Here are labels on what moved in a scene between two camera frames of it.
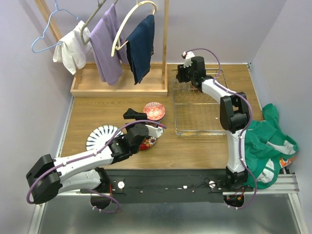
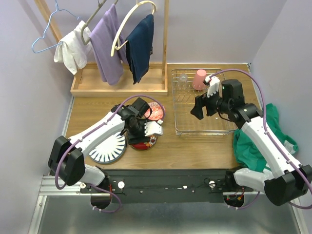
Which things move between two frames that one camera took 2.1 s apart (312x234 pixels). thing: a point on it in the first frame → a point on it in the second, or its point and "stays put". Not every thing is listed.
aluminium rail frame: x=76 y=212 stays put
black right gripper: x=180 y=75 → x=201 y=101
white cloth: x=73 y=47 stays put
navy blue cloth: x=140 y=48 stays put
